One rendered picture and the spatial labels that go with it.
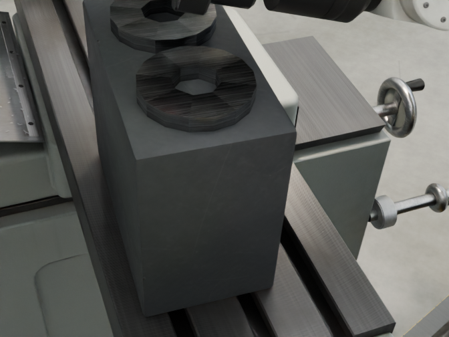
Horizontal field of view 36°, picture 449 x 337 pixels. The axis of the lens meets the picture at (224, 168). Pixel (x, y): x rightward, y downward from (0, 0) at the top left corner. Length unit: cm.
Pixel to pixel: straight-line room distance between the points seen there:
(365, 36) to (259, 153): 237
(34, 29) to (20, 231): 28
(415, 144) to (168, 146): 193
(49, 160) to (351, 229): 60
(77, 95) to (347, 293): 39
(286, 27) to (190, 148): 238
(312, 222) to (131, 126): 26
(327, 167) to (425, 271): 92
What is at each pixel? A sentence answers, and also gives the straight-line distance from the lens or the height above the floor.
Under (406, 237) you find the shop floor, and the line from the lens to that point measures 206.
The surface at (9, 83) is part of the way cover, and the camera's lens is 98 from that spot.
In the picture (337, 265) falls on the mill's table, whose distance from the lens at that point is 66.
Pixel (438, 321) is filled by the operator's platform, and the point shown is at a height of 40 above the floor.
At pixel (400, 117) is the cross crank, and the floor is 68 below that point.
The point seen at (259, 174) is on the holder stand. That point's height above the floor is 113.
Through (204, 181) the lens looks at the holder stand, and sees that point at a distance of 50.
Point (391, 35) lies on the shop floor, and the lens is 289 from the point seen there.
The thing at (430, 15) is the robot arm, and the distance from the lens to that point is 55.
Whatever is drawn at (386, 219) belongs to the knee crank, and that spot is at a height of 57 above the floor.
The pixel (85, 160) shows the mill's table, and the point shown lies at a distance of 74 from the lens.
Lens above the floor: 148
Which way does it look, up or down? 44 degrees down
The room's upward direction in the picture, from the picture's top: 4 degrees clockwise
